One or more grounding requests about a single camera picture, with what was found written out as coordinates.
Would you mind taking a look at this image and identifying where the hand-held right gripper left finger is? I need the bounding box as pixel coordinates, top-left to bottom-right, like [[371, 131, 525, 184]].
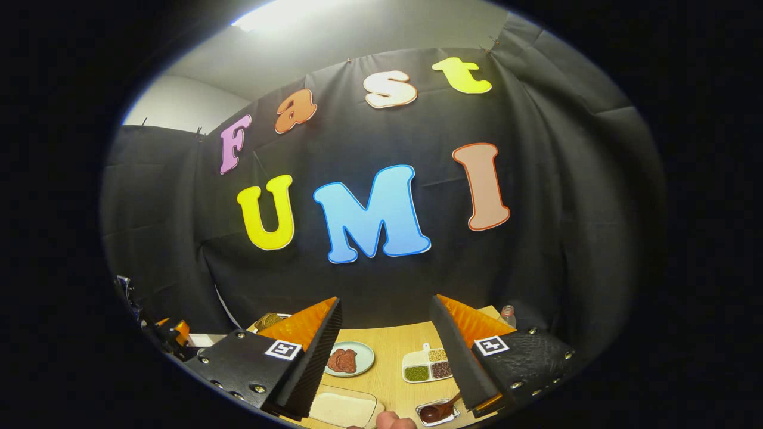
[[184, 296, 343, 421]]

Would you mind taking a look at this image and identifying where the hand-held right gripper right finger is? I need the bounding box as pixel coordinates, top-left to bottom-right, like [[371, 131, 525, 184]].
[[430, 294, 579, 418]]

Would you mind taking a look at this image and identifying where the clear tray of white rice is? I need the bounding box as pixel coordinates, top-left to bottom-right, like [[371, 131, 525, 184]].
[[308, 384, 386, 429]]

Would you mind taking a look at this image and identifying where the metal chopstick holder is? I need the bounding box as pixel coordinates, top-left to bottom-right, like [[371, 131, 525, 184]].
[[415, 397, 461, 427]]

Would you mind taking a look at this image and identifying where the dark wooden spoon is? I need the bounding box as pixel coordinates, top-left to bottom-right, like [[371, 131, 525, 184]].
[[419, 391, 463, 424]]

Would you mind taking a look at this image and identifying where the red meat slice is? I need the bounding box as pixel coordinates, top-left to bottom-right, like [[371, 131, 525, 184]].
[[327, 349, 358, 374]]

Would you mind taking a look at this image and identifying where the white divided grain dish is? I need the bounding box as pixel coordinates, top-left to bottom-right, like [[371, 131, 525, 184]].
[[402, 343, 454, 384]]

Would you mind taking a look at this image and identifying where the pale green round plate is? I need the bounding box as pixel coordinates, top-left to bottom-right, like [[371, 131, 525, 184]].
[[324, 341, 376, 378]]

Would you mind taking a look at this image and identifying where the white toaster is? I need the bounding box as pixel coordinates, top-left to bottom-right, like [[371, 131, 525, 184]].
[[247, 312, 294, 333]]

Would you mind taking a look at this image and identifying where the black backdrop cloth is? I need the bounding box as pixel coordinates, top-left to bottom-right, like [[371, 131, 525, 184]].
[[100, 12, 665, 358]]

